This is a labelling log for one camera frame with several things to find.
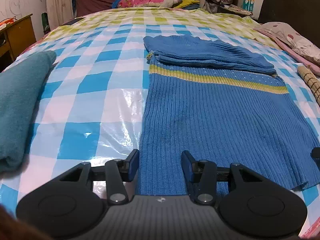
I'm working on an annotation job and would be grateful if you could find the blue knit striped sweater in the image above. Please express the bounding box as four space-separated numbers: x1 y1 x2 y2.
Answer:
138 35 319 195

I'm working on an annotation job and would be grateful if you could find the checkered blue green bedsheet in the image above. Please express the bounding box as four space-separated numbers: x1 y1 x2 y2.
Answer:
1 8 319 212

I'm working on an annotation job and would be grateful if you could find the beige brown striped sweater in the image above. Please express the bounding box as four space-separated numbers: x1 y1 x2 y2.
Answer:
297 66 320 105

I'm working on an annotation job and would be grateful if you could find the pink pillow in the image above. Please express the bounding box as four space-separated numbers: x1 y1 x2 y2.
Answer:
254 27 319 76

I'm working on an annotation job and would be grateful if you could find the white patterned pillow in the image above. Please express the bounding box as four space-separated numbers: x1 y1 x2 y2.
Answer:
257 22 319 66

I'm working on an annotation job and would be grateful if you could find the teal folded garment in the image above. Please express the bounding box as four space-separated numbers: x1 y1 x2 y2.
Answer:
1 50 56 173

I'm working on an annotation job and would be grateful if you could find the dark wooden headboard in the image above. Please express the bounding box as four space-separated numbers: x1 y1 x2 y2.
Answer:
258 0 320 47

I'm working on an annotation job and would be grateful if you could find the dark phone on bed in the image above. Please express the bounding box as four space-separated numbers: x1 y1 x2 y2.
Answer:
62 17 84 26

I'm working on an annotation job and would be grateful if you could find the green bottle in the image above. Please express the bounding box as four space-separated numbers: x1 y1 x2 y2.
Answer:
41 12 50 34

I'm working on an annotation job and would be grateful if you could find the wooden side cabinet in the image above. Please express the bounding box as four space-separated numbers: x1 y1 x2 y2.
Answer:
1 14 36 71

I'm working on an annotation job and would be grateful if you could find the left beige curtain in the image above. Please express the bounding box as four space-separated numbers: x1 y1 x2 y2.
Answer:
46 0 74 30

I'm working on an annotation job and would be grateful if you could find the orange object on cabinet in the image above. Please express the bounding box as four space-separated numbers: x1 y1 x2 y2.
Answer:
0 17 17 30

